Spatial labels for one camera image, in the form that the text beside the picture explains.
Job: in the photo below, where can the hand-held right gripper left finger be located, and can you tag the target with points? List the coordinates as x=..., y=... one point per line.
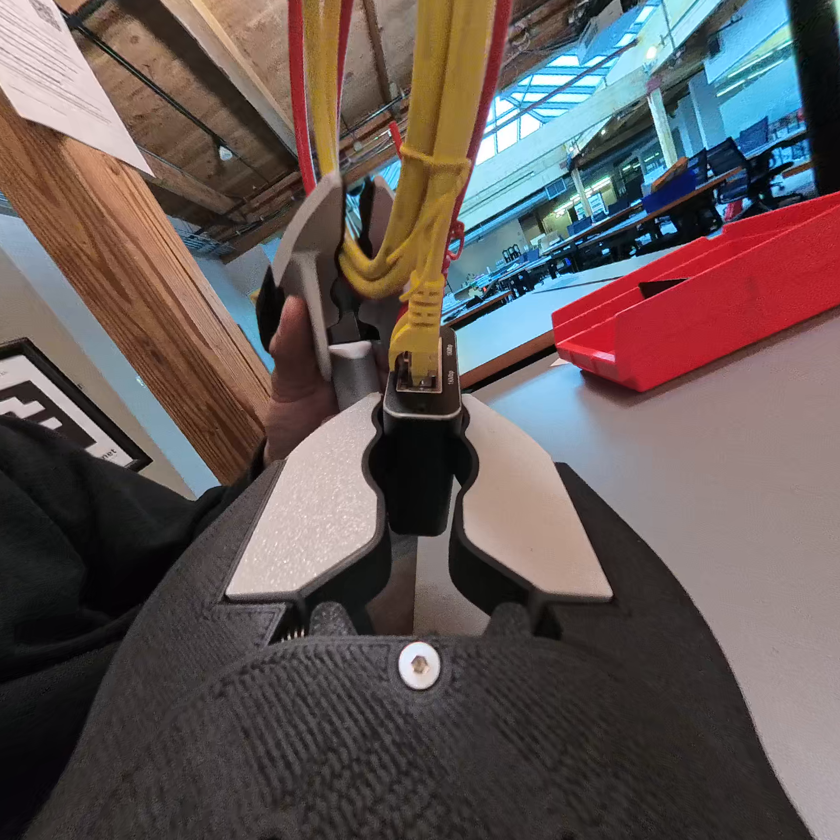
x=308, y=518

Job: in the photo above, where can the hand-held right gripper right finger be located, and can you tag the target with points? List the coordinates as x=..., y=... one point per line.
x=531, y=518

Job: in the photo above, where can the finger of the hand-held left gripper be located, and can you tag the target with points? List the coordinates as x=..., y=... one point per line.
x=308, y=243
x=358, y=380

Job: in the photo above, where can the black port adapter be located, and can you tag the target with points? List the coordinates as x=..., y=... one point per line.
x=420, y=472

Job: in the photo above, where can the person's left hand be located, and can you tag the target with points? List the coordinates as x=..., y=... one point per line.
x=295, y=394

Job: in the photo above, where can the white desk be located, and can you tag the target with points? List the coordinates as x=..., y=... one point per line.
x=512, y=328

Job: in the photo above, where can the person's black sweatshirt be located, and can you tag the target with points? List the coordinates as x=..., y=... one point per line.
x=79, y=590

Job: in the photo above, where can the black bin divider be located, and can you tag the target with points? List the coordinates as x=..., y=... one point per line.
x=663, y=289

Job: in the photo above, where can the red plastic bin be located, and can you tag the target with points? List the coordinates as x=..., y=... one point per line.
x=722, y=315

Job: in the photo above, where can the white paper notice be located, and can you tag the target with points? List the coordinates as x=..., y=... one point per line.
x=59, y=79

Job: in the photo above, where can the blue storage bin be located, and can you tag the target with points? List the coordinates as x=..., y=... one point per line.
x=663, y=197

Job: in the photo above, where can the wood-top office desk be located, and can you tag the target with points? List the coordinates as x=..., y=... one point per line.
x=689, y=190

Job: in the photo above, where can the black mesh office chair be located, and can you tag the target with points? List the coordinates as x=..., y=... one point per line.
x=748, y=170

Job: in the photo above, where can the black pole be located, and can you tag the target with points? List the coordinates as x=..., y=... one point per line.
x=817, y=98

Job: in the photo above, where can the wooden post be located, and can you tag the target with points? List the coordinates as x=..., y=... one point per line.
x=131, y=295

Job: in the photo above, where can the black framed wall sign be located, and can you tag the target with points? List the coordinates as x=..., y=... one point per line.
x=59, y=407

